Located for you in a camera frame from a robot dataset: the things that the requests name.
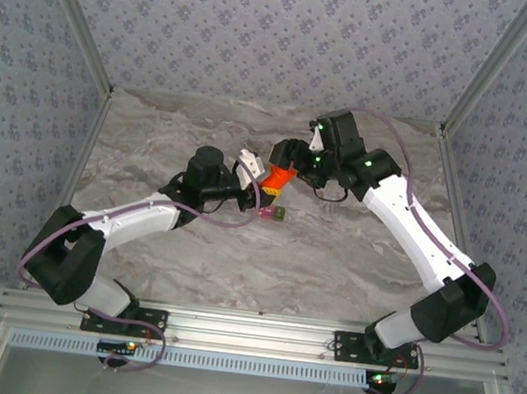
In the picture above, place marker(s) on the aluminium side rail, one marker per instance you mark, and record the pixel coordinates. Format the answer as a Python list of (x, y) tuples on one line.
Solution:
[(89, 137), (453, 182)]

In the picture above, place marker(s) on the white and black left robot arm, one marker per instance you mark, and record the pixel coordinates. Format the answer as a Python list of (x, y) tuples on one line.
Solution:
[(141, 213)]

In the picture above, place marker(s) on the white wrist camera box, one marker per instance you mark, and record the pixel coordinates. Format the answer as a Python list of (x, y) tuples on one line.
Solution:
[(316, 140), (250, 166)]

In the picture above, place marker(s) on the pink and green pill organizer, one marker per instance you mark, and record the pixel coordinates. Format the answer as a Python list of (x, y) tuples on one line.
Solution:
[(268, 213)]

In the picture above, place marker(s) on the aluminium mounting rail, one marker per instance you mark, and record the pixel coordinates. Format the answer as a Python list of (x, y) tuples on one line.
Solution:
[(247, 329)]

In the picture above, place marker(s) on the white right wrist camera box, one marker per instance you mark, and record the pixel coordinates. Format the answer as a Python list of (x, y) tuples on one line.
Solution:
[(316, 140)]

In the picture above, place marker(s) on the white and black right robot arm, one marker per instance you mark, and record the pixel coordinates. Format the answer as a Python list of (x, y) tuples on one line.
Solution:
[(409, 224)]

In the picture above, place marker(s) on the aluminium corner post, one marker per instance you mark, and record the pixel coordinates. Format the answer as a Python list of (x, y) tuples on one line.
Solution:
[(81, 16), (489, 66)]

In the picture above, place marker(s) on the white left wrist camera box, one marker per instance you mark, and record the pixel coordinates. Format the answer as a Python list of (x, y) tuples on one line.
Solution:
[(250, 166)]

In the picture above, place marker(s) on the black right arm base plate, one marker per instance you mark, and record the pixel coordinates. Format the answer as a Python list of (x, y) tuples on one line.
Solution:
[(350, 354)]

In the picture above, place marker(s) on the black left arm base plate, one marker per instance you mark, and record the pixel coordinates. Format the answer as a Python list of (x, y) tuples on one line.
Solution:
[(157, 318)]

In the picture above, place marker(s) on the orange pill bottle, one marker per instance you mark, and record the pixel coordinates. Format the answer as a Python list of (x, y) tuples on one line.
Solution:
[(279, 179)]

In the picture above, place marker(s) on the small circuit board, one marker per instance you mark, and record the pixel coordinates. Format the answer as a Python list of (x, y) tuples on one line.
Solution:
[(383, 379)]

